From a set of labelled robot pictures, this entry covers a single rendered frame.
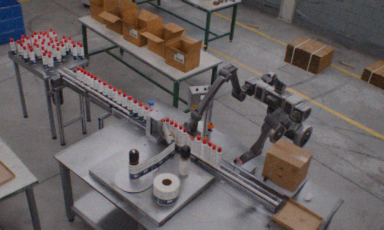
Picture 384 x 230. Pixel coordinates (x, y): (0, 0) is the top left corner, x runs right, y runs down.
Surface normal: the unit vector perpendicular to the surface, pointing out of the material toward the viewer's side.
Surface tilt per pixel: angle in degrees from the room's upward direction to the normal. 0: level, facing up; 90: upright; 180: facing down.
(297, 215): 0
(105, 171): 0
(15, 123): 0
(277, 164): 90
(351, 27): 90
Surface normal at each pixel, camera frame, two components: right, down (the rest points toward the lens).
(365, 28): -0.73, 0.35
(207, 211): 0.07, -0.82
